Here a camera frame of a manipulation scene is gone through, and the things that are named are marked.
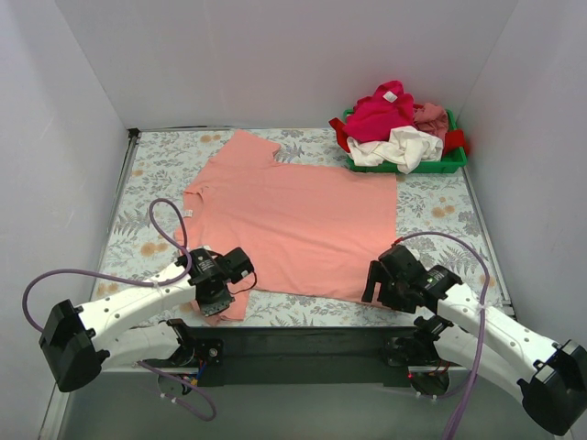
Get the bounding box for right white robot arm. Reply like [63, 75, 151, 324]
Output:
[361, 244, 586, 436]

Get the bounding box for red t shirt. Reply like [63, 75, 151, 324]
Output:
[328, 118, 466, 156]

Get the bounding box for dusty pink t shirt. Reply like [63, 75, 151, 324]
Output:
[414, 103, 449, 139]

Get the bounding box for aluminium frame rail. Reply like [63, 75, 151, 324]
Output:
[38, 329, 574, 440]

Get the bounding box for salmon pink t shirt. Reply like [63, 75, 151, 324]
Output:
[175, 130, 397, 303]

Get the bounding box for green plastic bin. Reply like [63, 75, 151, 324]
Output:
[346, 109, 469, 174]

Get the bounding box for white t shirt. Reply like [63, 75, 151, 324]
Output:
[347, 126, 444, 174]

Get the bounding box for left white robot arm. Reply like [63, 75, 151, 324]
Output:
[39, 247, 254, 392]

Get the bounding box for floral table mat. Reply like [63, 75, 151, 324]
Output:
[100, 129, 514, 326]

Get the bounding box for magenta t shirt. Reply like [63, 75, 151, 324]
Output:
[343, 81, 415, 143]

